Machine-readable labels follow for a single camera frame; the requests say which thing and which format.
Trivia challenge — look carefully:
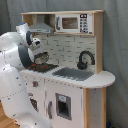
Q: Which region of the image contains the grey metal toy pot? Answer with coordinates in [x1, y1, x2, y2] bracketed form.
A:
[34, 52, 49, 64]

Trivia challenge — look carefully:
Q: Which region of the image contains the black toy stovetop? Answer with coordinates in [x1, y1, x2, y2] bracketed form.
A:
[29, 63, 57, 73]

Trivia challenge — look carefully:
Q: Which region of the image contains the grey toy range hood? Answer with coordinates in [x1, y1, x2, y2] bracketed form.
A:
[27, 14, 55, 34]

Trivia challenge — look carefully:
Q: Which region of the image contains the white toy cupboard door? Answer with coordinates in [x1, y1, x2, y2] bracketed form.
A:
[46, 80, 84, 128]

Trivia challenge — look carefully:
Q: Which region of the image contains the wooden toy kitchen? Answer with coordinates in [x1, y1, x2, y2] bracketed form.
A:
[22, 10, 115, 128]

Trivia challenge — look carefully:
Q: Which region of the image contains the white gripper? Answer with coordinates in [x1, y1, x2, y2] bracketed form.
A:
[29, 37, 46, 58]

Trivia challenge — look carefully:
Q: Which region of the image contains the red left stove knob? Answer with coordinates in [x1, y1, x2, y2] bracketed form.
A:
[33, 81, 38, 87]

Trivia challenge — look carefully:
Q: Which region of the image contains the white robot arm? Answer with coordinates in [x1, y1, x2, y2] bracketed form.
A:
[0, 23, 52, 128]

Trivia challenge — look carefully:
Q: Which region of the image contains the toy oven door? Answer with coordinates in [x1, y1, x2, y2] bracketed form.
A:
[28, 93, 38, 112]

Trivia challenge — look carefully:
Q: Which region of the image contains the toy microwave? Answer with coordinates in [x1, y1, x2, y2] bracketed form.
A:
[56, 14, 93, 34]

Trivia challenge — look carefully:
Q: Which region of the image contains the grey toy sink basin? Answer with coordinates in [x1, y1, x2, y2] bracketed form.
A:
[52, 67, 93, 81]

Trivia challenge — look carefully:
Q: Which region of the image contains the black toy faucet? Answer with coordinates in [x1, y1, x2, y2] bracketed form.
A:
[77, 50, 95, 70]

